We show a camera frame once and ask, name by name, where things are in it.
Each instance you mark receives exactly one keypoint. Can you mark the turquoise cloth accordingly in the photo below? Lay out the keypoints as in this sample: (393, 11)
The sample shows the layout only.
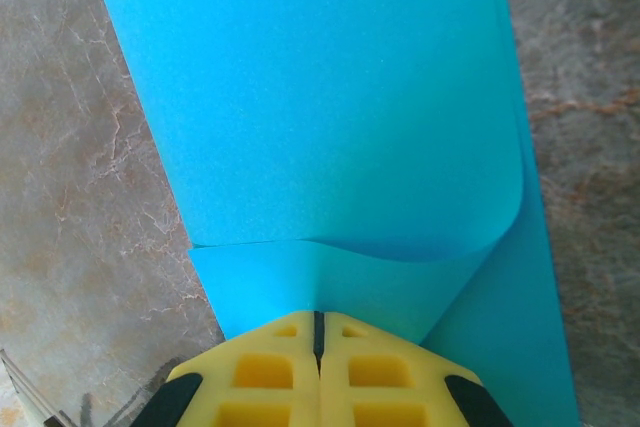
(310, 97)

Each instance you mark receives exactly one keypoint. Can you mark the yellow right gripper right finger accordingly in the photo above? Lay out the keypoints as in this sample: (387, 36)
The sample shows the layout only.
(390, 372)

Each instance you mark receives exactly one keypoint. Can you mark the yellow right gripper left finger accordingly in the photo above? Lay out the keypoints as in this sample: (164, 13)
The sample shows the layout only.
(250, 372)

